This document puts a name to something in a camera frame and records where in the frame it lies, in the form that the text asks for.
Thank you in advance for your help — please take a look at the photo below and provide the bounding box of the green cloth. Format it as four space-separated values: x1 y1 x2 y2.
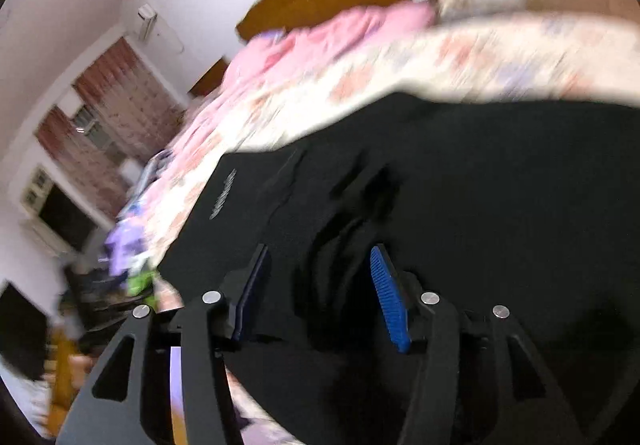
127 272 157 298

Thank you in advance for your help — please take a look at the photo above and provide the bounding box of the window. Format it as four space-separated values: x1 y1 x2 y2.
70 105 116 150

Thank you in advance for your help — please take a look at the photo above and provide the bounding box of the white air conditioner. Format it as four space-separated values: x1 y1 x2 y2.
137 4 159 42

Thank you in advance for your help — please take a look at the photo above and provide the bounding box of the small brown wooden nightstand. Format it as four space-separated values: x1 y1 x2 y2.
189 57 231 100

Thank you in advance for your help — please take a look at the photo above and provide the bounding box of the purple cloth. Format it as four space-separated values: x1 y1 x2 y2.
107 220 151 278

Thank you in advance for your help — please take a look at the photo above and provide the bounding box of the reddish patterned curtain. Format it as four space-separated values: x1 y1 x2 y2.
34 37 190 228

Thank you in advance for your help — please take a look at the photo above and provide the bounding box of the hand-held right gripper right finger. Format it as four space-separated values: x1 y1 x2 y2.
369 245 577 445

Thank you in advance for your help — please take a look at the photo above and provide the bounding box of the dark furniture panel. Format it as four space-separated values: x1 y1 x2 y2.
0 282 48 381

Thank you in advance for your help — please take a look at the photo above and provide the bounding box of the pink quilt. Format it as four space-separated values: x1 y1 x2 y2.
167 4 437 166

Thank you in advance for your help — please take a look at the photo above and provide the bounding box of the bed with floral sheet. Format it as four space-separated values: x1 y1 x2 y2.
117 10 640 271

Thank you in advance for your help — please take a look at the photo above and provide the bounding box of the white and black garment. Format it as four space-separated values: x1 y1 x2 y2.
135 150 173 196

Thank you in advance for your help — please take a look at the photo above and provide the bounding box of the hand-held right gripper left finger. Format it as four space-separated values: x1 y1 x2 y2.
55 242 273 445

